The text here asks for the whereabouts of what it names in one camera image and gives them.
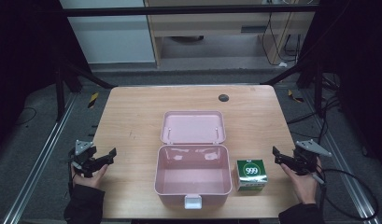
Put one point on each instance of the black horizontal frame bar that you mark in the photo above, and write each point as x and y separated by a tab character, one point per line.
179	11

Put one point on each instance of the yellow and black tape piece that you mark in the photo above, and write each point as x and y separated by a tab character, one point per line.
295	97
93	100

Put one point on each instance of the aluminium floor rail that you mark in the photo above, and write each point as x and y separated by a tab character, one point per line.
39	158
344	161

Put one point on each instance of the black metal stand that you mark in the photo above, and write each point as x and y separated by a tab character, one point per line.
318	93
59	93

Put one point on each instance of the green and white carton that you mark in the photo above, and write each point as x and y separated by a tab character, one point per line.
251	174

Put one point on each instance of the black curtain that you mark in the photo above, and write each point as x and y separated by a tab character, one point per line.
20	46
363	62

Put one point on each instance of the dark round table grommet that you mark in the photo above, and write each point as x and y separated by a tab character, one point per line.
223	98

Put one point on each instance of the white cabinet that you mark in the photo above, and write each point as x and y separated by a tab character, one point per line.
110	40

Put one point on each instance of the person's left hand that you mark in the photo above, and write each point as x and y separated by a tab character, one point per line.
91	179

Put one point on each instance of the light wooden desk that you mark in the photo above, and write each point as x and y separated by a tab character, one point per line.
210	25

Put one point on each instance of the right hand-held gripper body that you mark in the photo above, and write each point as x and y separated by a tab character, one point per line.
307	157

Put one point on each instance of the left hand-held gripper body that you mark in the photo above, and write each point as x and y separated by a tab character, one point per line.
82	155

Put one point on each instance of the person's right hand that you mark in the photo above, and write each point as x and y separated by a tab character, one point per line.
302	186

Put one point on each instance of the white plug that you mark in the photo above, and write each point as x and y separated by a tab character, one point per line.
282	64

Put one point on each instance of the pink plastic storage box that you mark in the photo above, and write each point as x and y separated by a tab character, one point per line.
193	165

